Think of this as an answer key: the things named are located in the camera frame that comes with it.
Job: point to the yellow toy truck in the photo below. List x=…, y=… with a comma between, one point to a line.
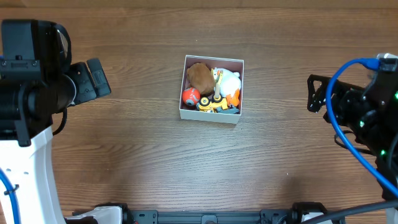
x=216, y=105

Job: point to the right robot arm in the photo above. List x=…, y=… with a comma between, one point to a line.
x=376, y=152

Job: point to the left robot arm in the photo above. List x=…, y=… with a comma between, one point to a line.
x=38, y=80

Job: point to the yellow wooden rattle drum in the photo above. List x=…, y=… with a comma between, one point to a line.
x=217, y=96

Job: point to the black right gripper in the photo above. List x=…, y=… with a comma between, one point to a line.
x=337, y=98

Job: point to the white box pink interior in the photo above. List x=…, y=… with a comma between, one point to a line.
x=191, y=112

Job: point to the white plush duck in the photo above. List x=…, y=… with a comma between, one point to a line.
x=229, y=83

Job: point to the red toy ball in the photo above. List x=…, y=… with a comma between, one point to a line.
x=191, y=96

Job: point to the brown plush toy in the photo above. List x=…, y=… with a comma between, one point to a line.
x=201, y=78

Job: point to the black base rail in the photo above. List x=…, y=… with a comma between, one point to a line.
x=153, y=216

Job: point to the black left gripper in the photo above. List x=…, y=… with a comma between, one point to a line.
x=83, y=83

